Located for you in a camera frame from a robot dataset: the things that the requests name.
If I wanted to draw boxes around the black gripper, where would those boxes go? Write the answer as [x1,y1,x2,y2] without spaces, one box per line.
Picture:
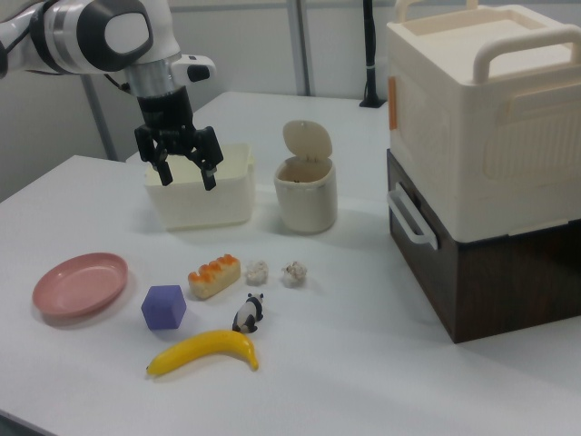
[133,87,226,193]

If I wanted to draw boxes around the white paper ball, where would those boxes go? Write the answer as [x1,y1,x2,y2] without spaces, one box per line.
[280,260,310,290]
[244,259,271,287]

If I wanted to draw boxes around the cream trash can with lid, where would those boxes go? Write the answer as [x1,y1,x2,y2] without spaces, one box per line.
[272,118,339,234]

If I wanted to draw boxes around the white square plastic bin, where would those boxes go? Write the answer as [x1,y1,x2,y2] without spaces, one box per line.
[143,143,256,230]

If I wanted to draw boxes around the toy bread with orange topping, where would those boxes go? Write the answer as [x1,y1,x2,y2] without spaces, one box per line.
[187,254,242,301]

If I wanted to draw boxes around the purple cube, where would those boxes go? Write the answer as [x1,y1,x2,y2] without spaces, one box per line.
[141,283,189,331]

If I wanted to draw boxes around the pink plastic plate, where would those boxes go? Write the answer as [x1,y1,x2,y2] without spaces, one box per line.
[31,253,131,319]

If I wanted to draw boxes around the toy panda figure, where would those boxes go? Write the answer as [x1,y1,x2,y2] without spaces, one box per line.
[231,292,266,334]

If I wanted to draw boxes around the yellow toy banana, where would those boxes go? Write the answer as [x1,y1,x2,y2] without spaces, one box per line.
[145,329,261,378]

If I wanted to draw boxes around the cream plastic storage box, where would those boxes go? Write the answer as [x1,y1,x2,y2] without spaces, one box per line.
[385,0,581,243]

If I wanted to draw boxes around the dark brown wooden box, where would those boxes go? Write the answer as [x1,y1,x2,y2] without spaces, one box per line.
[385,147,581,344]

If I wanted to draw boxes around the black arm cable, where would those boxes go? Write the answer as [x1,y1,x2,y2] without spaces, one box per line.
[103,74,137,95]

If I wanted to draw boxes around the grey metal partition post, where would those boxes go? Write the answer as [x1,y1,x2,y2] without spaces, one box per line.
[290,0,316,97]

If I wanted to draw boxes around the black camera stand pole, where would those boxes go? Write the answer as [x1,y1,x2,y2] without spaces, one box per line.
[359,0,385,109]

